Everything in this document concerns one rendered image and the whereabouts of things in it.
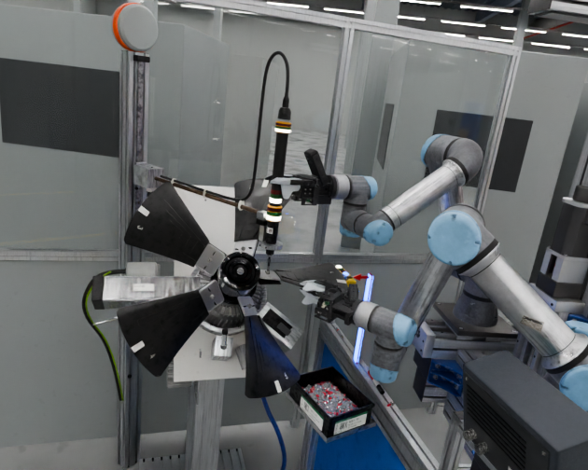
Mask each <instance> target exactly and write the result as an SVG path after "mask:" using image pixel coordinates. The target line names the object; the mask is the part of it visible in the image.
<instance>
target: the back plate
mask: <svg viewBox="0 0 588 470"><path fill-rule="evenodd" d="M196 187H200V188H203V189H206V188H207V189H209V191H212V192H215V193H218V194H221V195H224V196H228V197H232V198H235V197H234V187H210V186H196ZM175 190H176V191H177V193H178V195H179V196H180V198H181V199H182V201H183V202H184V203H185V204H186V206H187V207H188V209H189V211H190V212H191V214H192V215H193V217H194V218H195V220H196V221H197V223H198V224H199V226H200V227H201V229H202V230H203V232H204V234H205V235H206V237H207V238H208V240H209V241H210V243H211V244H213V245H214V246H215V247H216V248H218V249H219V250H221V251H222V252H224V253H225V254H226V255H229V254H231V253H232V252H233V248H234V245H235V242H234V230H235V207H234V206H231V205H229V204H226V203H223V202H220V201H217V200H212V199H209V198H207V199H205V198H204V197H203V196H201V195H198V194H195V193H192V192H189V191H187V190H184V189H181V188H178V187H175ZM196 268H197V267H196V265H195V266H194V268H193V267H192V266H189V265H187V264H184V263H182V262H179V261H176V260H175V261H174V276H190V275H191V273H192V272H193V271H194V270H195V269H196ZM215 337H222V336H219V335H215V334H211V333H209V332H207V331H205V330H203V329H202V328H200V327H198V328H197V329H196V330H195V331H194V333H193V334H192V335H191V336H190V337H189V339H188V340H187V341H186V343H185V344H184V345H183V347H182V348H181V349H180V350H179V352H178V353H177V354H176V356H175V357H174V382H180V381H194V380H222V379H236V378H245V369H244V370H242V369H241V366H240V363H239V360H238V357H237V354H236V351H235V349H237V348H238V347H239V346H240V345H243V344H245V331H244V332H242V333H239V334H236V335H232V336H227V338H233V344H232V354H231V358H230V359H229V360H228V361H218V360H210V357H211V349H212V341H213V340H214V338H215ZM199 349H202V358H200V354H199Z"/></svg>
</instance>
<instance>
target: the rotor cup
mask: <svg viewBox="0 0 588 470"><path fill-rule="evenodd" d="M238 268H243V269H244V273H243V274H238V273H237V269H238ZM259 277H260V267H259V263H258V261H257V260H256V259H255V258H254V257H253V256H252V255H250V254H248V253H245V252H234V253H231V254H229V255H227V256H226V257H225V258H224V259H223V260H222V262H221V264H220V266H219V267H218V269H217V271H216V272H215V274H214V276H213V277H212V276H211V277H210V282H211V281H212V280H214V279H215V278H216V280H217V283H218V285H219V288H220V290H221V293H222V295H223V297H224V301H223V302H222V303H223V304H226V305H229V306H239V304H238V302H237V299H236V297H253V295H254V294H255V292H256V289H257V283H258V281H259ZM222 283H224V286H223V287H222V286H221V285H222ZM246 291H248V292H247V293H246V294H245V292H246Z"/></svg>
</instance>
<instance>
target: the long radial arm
mask: <svg viewBox="0 0 588 470"><path fill-rule="evenodd" d="M201 277H202V276H105V277H104V289H103V302H104V305H105V309H106V310H114V309H118V308H121V307H126V306H131V305H135V304H138V303H142V302H146V301H149V300H152V299H156V298H160V297H161V298H164V297H171V296H175V295H179V294H183V293H187V292H190V291H194V290H199V289H201V287H200V285H201V284H200V282H201V281H202V280H201Z"/></svg>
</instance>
